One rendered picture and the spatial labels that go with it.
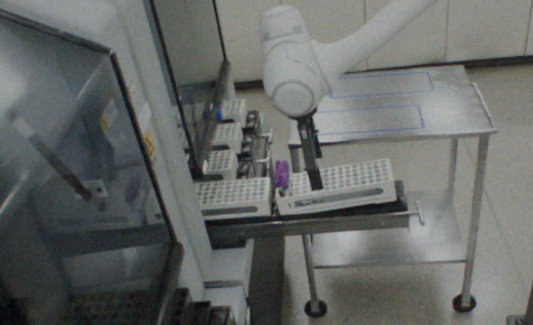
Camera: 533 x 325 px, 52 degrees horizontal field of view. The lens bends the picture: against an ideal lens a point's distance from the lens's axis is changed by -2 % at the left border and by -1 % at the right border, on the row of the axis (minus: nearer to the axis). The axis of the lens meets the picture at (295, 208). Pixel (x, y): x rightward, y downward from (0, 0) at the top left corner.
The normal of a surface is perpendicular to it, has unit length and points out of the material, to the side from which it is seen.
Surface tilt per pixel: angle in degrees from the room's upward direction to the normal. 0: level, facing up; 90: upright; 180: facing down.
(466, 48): 90
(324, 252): 0
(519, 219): 0
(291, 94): 93
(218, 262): 0
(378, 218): 90
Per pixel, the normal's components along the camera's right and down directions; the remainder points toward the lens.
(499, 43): -0.02, 0.63
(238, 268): -0.11, -0.77
